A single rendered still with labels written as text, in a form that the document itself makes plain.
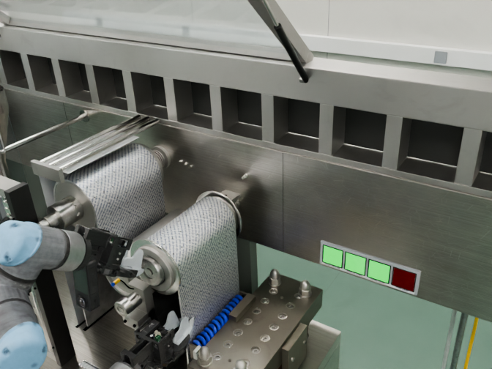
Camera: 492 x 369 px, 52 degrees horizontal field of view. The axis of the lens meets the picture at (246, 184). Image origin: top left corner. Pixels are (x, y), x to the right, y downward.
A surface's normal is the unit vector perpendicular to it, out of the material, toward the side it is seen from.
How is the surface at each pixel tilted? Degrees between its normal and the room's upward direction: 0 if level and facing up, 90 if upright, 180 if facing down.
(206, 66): 90
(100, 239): 90
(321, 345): 0
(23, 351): 91
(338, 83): 90
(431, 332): 0
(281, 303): 0
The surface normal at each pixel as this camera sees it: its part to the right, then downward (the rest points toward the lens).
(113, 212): 0.84, 0.25
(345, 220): -0.54, 0.43
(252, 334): -0.04, -0.88
